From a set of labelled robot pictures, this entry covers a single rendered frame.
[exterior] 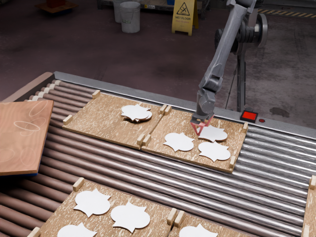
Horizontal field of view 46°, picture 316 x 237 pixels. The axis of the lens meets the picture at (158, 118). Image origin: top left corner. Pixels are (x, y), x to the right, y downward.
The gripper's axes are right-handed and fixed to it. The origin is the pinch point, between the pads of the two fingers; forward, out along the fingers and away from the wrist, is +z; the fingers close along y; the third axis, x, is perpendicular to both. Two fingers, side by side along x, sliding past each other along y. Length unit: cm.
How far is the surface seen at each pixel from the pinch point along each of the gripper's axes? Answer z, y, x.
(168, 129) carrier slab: 0.7, -6.6, 14.2
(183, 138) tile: 0.5, -9.8, 4.5
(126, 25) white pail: 57, 282, 248
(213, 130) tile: 0.1, 2.3, -5.0
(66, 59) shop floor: 73, 171, 261
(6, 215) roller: 5, -81, 39
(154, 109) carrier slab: -0.6, 4.9, 29.5
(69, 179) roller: 4, -55, 33
